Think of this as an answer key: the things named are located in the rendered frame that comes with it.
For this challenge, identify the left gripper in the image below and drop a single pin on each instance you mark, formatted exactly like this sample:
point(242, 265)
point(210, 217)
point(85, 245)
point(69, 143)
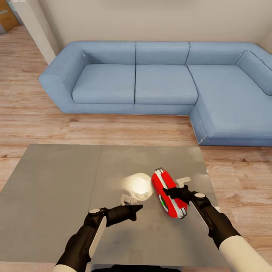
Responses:
point(127, 212)

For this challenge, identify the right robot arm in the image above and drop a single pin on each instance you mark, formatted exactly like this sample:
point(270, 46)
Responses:
point(236, 251)

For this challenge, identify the coffee table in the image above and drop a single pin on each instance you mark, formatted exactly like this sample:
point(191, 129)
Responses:
point(54, 186)

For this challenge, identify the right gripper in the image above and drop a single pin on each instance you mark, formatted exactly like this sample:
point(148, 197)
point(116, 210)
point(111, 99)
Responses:
point(176, 192)

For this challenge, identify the door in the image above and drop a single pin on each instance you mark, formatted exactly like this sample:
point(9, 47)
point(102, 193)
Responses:
point(7, 17)

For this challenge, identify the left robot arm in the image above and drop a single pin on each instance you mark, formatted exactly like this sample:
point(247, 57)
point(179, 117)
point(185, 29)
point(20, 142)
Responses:
point(81, 246)

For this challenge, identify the radio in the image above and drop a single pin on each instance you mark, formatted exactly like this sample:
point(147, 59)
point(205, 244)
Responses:
point(174, 207)

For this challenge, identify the sofa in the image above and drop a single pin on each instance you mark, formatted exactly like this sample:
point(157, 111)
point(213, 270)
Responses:
point(224, 87)

